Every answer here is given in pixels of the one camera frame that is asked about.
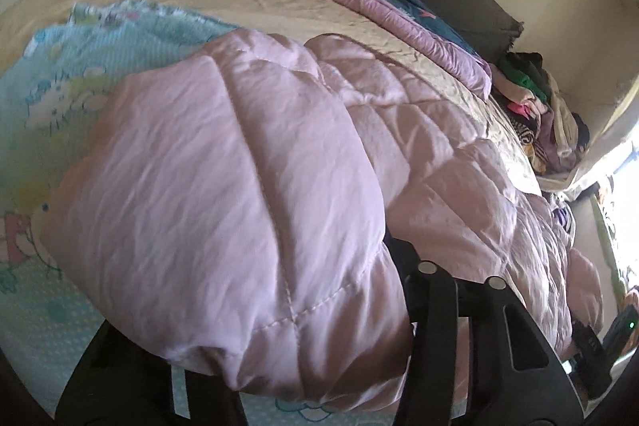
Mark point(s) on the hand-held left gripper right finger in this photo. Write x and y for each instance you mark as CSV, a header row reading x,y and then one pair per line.
x,y
429,301

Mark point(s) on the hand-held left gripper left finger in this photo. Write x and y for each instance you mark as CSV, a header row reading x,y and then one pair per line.
x,y
100,371

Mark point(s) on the pink quilted comforter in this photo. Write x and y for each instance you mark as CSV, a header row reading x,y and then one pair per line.
x,y
224,206

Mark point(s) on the pile of mixed clothes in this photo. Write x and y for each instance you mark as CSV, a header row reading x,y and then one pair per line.
x,y
529,81

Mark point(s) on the light blue cartoon print blanket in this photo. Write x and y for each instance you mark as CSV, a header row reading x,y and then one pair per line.
x,y
60,71

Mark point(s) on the bed with beige sheet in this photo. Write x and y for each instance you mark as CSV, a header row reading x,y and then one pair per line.
x,y
299,7

